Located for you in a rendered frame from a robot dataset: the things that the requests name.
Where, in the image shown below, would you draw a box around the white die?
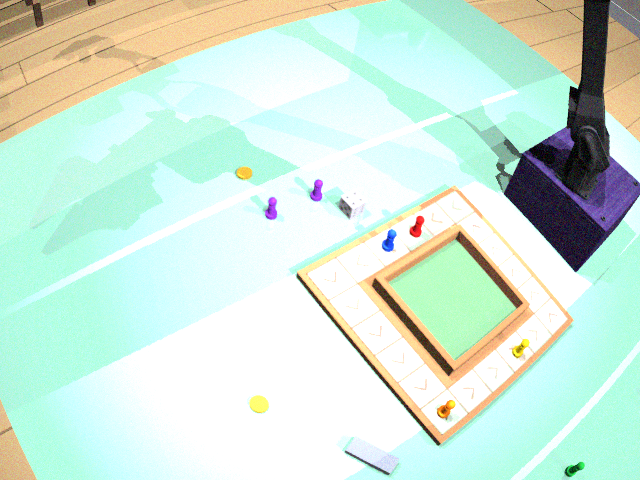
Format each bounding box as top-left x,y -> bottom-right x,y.
338,189 -> 367,220

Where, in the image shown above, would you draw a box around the square orange board game track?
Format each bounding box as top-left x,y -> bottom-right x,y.
296,185 -> 574,446

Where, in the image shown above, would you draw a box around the purple pawn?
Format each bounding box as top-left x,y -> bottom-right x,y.
266,197 -> 277,220
310,180 -> 323,202

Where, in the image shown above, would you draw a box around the blue pawn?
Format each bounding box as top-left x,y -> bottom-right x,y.
381,229 -> 397,252

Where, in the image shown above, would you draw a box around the green pawn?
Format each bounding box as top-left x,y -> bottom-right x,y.
565,462 -> 585,477

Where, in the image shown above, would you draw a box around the red pawn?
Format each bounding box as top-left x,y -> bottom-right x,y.
410,216 -> 425,238

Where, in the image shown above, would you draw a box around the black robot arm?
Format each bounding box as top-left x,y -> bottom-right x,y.
555,0 -> 611,200

